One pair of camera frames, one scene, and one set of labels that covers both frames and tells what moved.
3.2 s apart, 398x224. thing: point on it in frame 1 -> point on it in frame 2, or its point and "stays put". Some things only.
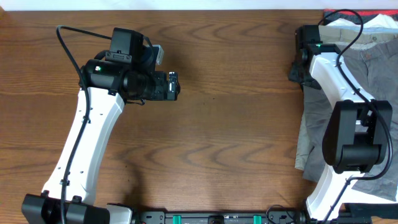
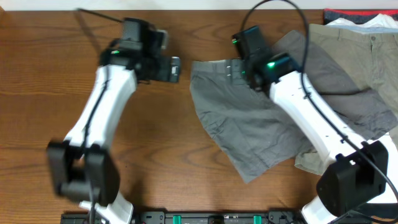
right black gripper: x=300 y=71 -> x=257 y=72
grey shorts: x=374 y=70 -> x=249 y=125
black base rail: x=244 y=217 stays put
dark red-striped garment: x=366 y=15 stays put
